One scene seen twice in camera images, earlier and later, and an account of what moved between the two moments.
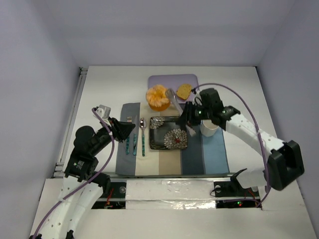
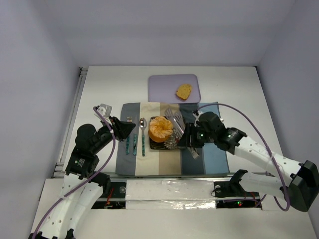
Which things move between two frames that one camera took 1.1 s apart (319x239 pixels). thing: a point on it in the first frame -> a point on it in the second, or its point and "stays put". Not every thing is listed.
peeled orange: [156, 98] -> [160, 129]
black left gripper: [115, 128] stays put
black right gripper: [189, 114] -> [190, 136]
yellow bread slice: [184, 91] stays put
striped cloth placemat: [204, 155] stays put
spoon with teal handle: [143, 123] stays put
